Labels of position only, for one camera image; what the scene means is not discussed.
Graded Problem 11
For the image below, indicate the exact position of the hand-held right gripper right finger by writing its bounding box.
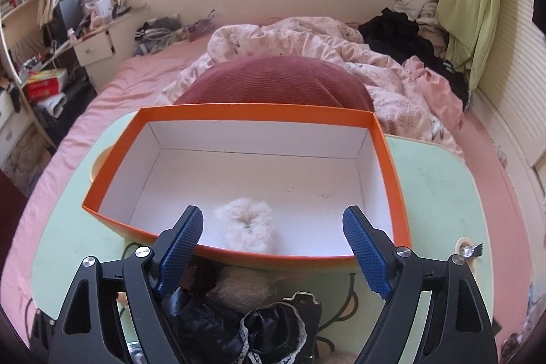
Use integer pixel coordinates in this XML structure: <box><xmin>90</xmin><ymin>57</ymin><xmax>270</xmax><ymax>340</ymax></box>
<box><xmin>342</xmin><ymin>205</ymin><xmax>500</xmax><ymax>364</ymax></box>

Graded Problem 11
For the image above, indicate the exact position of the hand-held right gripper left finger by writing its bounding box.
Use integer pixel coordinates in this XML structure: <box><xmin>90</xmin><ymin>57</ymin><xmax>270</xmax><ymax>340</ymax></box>
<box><xmin>49</xmin><ymin>205</ymin><xmax>204</xmax><ymax>364</ymax></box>

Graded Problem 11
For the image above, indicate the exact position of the white fluffy ball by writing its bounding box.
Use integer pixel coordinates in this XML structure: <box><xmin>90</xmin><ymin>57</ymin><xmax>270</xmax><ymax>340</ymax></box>
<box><xmin>213</xmin><ymin>198</ymin><xmax>278</xmax><ymax>253</ymax></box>

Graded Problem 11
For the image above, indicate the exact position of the orange cardboard box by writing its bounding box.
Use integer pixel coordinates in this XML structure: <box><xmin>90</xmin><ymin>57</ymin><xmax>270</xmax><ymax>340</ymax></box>
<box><xmin>82</xmin><ymin>103</ymin><xmax>412</xmax><ymax>274</ymax></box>

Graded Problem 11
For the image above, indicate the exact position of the green cartoon desktop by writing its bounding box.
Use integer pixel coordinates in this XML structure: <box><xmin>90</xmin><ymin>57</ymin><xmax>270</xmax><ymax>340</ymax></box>
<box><xmin>30</xmin><ymin>121</ymin><xmax>495</xmax><ymax>364</ymax></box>

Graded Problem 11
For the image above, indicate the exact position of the metal wing screw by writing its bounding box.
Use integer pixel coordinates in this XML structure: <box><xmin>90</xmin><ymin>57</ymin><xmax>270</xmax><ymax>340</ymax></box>
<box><xmin>456</xmin><ymin>238</ymin><xmax>483</xmax><ymax>258</ymax></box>

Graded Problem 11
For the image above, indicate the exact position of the pink garment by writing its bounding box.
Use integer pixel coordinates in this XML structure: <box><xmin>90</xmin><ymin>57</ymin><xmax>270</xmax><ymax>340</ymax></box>
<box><xmin>416</xmin><ymin>70</ymin><xmax>463</xmax><ymax>130</ymax></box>

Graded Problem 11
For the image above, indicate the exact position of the pink bed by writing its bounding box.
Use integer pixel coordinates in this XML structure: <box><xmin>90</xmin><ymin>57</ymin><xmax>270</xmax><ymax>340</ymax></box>
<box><xmin>0</xmin><ymin>44</ymin><xmax>546</xmax><ymax>364</ymax></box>

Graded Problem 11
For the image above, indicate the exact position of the red and yellow box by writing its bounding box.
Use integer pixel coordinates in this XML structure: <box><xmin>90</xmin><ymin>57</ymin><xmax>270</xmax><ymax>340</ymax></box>
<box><xmin>23</xmin><ymin>69</ymin><xmax>69</xmax><ymax>102</ymax></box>

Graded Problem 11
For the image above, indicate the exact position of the purple packet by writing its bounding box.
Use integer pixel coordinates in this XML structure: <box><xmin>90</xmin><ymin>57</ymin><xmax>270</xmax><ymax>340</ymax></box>
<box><xmin>185</xmin><ymin>19</ymin><xmax>214</xmax><ymax>43</ymax></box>

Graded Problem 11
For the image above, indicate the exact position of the white nightstand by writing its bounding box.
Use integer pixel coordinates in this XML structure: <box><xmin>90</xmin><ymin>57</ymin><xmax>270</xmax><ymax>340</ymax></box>
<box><xmin>74</xmin><ymin>29</ymin><xmax>116</xmax><ymax>68</ymax></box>

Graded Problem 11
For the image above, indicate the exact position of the striped clothes pile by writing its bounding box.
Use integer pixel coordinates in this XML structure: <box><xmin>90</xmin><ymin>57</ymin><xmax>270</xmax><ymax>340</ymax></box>
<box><xmin>134</xmin><ymin>16</ymin><xmax>184</xmax><ymax>55</ymax></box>

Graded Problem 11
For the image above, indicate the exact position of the black clothes pile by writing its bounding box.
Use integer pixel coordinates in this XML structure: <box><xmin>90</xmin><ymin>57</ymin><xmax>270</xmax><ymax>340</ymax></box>
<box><xmin>358</xmin><ymin>8</ymin><xmax>470</xmax><ymax>109</ymax></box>

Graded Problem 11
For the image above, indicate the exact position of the pink floral quilt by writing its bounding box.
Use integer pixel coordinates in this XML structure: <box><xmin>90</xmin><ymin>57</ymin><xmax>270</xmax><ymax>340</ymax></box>
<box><xmin>162</xmin><ymin>16</ymin><xmax>465</xmax><ymax>158</ymax></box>

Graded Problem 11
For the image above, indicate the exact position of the white clothes pile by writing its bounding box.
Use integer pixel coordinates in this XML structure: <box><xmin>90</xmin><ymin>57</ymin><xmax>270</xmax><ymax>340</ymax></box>
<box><xmin>392</xmin><ymin>0</ymin><xmax>448</xmax><ymax>45</ymax></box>

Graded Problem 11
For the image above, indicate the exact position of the black monitor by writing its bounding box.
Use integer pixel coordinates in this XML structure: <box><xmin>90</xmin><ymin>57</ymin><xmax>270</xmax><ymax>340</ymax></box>
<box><xmin>60</xmin><ymin>0</ymin><xmax>84</xmax><ymax>36</ymax></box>

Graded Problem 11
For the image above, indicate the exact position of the dark red corduroy pillow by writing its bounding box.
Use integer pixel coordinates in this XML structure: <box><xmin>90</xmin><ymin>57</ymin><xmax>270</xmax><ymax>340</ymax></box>
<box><xmin>173</xmin><ymin>56</ymin><xmax>376</xmax><ymax>113</ymax></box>

